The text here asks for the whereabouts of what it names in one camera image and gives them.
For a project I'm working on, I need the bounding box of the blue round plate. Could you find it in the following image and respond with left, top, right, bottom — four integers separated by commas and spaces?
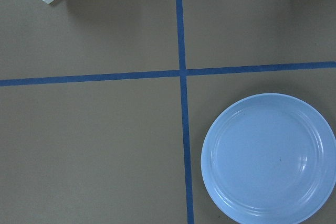
201, 93, 335, 223

